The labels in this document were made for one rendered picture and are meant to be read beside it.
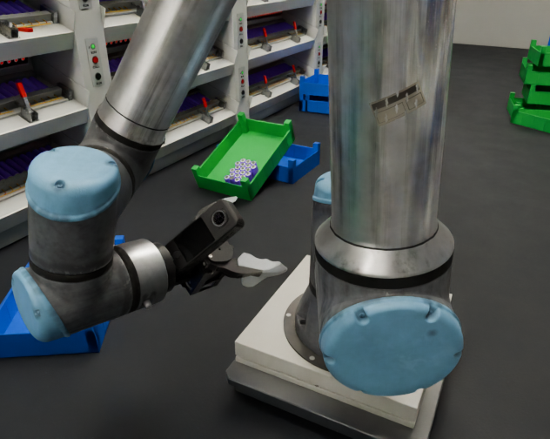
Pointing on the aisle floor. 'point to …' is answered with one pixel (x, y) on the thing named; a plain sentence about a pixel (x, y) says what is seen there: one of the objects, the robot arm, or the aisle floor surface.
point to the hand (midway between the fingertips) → (264, 229)
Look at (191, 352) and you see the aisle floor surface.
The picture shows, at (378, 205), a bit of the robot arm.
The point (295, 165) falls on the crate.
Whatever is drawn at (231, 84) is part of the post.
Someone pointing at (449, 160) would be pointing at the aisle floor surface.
